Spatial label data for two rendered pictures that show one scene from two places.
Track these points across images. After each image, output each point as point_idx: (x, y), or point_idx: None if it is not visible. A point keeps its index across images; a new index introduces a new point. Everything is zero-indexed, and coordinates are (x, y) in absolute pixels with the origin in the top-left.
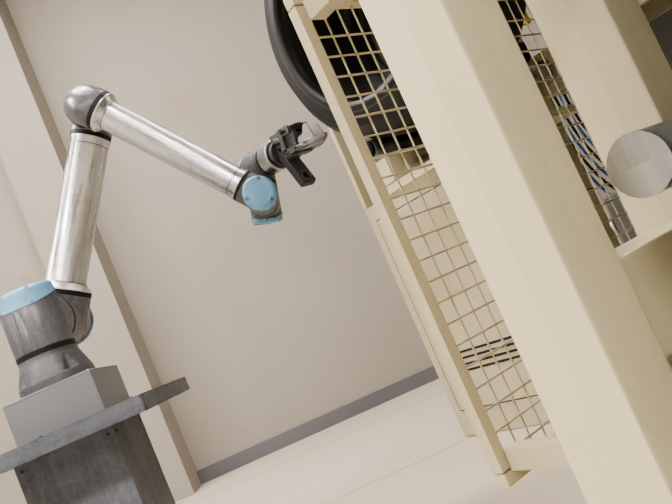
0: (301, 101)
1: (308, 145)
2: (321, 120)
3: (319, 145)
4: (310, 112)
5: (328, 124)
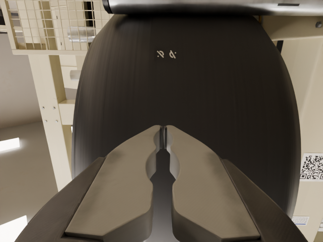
0: (73, 140)
1: (107, 156)
2: (86, 91)
3: (263, 213)
4: (89, 131)
5: (88, 74)
